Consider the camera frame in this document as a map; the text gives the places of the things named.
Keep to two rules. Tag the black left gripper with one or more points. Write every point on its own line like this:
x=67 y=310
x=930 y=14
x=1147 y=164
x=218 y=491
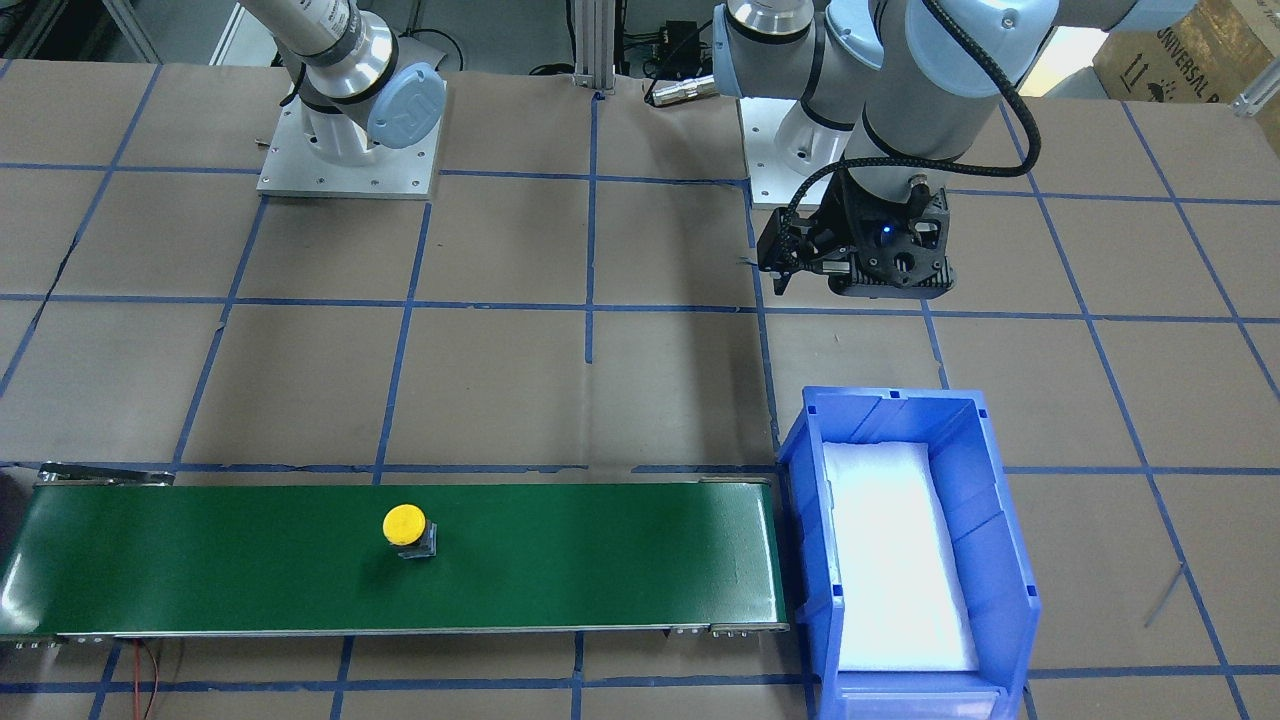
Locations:
x=831 y=228

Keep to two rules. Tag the yellow mushroom push button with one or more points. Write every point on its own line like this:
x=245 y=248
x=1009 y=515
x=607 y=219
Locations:
x=410 y=532

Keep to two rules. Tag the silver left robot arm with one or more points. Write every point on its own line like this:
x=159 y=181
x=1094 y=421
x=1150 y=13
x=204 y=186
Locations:
x=924 y=91

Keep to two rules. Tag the blue plastic bin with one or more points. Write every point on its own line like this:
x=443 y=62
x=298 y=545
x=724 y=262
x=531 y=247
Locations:
x=993 y=564

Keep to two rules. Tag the white foam sheet bin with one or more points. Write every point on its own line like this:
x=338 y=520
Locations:
x=904 y=606

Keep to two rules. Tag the cardboard box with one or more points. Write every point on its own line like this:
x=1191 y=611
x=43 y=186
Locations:
x=1210 y=55

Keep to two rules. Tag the green conveyor belt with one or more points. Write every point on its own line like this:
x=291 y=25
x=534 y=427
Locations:
x=110 y=561

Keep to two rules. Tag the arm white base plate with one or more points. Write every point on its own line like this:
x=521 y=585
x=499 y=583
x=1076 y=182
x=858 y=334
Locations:
x=315 y=155
x=782 y=147

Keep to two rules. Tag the aluminium frame post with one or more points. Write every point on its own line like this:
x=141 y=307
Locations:
x=595 y=38

